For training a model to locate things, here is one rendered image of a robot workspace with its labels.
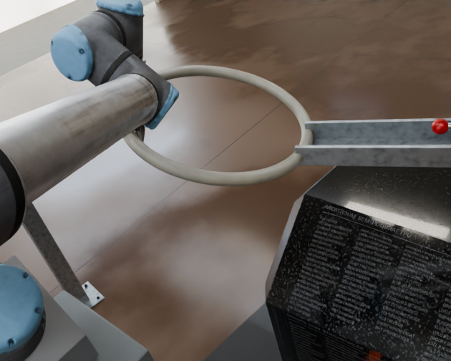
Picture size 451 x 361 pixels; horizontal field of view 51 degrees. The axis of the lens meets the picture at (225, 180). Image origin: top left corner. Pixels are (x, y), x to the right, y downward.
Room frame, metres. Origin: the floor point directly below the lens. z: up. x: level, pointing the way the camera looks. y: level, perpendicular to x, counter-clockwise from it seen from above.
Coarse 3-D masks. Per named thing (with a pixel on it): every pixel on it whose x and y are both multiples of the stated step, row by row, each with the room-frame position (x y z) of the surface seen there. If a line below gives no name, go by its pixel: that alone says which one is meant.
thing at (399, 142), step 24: (336, 120) 0.99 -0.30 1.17; (360, 120) 0.96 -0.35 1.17; (384, 120) 0.93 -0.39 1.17; (408, 120) 0.90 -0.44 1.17; (432, 120) 0.88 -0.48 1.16; (312, 144) 0.98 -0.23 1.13; (336, 144) 0.95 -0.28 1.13; (360, 144) 0.93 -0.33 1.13; (384, 144) 0.90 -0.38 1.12; (408, 144) 0.88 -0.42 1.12; (432, 144) 0.85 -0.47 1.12
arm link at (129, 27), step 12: (96, 0) 0.97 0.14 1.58; (108, 0) 0.96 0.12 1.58; (120, 0) 0.97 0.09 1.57; (132, 0) 0.97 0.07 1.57; (108, 12) 0.93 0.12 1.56; (120, 12) 0.94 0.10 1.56; (132, 12) 0.94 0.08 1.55; (132, 24) 0.95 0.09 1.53; (132, 36) 0.94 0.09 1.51; (132, 48) 0.96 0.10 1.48
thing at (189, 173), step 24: (168, 72) 1.26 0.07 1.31; (192, 72) 1.28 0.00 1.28; (216, 72) 1.28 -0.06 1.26; (240, 72) 1.27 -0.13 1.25; (288, 96) 1.16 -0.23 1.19; (144, 144) 0.94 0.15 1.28; (168, 168) 0.87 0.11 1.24; (192, 168) 0.86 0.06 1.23; (264, 168) 0.86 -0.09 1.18; (288, 168) 0.87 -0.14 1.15
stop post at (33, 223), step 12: (36, 216) 1.90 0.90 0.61; (36, 228) 1.88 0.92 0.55; (36, 240) 1.87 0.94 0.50; (48, 240) 1.89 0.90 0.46; (48, 252) 1.88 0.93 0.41; (60, 252) 1.90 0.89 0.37; (48, 264) 1.89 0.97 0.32; (60, 264) 1.89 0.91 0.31; (60, 276) 1.87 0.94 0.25; (72, 276) 1.90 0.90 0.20; (72, 288) 1.88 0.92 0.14; (84, 288) 2.00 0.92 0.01; (84, 300) 1.89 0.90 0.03; (96, 300) 1.88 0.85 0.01
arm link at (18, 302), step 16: (0, 272) 0.67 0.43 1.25; (16, 272) 0.68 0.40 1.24; (0, 288) 0.65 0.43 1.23; (16, 288) 0.66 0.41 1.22; (32, 288) 0.66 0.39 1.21; (0, 304) 0.63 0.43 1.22; (16, 304) 0.64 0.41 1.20; (32, 304) 0.64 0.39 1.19; (0, 320) 0.61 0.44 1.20; (16, 320) 0.61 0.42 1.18; (32, 320) 0.62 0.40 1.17; (0, 336) 0.59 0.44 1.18; (16, 336) 0.60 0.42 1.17; (0, 352) 0.59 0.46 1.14
